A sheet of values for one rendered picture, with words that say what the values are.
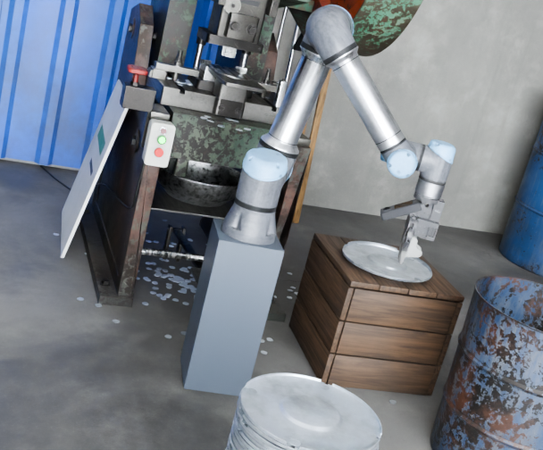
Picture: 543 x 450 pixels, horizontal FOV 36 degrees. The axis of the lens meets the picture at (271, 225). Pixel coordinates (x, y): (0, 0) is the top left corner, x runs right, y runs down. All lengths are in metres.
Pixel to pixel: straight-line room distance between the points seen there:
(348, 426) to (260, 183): 0.77
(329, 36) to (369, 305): 0.83
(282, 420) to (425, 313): 1.04
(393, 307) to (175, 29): 1.25
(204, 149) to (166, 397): 0.84
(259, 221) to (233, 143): 0.57
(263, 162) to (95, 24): 1.92
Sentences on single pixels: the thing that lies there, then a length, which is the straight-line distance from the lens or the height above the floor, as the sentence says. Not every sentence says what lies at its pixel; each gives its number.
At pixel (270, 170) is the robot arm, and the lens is 2.22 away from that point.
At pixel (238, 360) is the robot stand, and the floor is 0.11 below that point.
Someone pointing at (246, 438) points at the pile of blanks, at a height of 0.31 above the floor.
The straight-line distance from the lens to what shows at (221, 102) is 2.78.
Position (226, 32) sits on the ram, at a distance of 2.82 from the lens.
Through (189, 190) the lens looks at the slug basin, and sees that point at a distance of 2.88.
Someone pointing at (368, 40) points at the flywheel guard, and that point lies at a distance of 2.84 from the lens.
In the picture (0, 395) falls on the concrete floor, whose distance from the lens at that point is 2.25.
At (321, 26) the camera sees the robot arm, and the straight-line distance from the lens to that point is 2.19.
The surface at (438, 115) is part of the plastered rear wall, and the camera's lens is 4.63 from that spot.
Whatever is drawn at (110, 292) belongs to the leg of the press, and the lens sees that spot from 2.82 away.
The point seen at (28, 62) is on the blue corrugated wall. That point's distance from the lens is 4.00.
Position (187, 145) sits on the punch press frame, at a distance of 2.73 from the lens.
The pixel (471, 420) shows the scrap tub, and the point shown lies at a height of 0.17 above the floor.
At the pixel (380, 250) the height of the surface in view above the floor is 0.37.
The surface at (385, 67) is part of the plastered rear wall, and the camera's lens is 4.43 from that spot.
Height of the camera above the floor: 1.17
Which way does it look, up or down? 17 degrees down
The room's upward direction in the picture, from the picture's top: 14 degrees clockwise
